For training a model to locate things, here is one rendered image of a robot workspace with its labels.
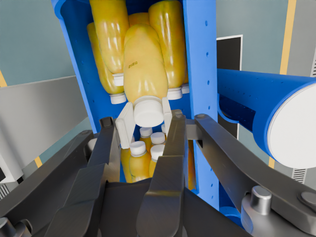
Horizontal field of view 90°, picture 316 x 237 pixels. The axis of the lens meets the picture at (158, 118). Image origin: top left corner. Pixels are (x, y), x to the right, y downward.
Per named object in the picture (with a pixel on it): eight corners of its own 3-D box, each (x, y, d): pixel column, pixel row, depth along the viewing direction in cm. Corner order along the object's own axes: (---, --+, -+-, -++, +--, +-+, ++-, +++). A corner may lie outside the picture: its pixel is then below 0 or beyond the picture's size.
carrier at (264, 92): (206, 61, 123) (188, 94, 132) (312, 59, 41) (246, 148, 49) (236, 78, 128) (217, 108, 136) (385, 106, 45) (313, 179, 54)
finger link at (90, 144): (116, 152, 13) (82, 157, 13) (126, 129, 18) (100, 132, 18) (112, 136, 13) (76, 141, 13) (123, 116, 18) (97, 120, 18)
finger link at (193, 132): (173, 128, 13) (211, 122, 13) (169, 109, 17) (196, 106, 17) (175, 144, 13) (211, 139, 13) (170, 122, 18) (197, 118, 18)
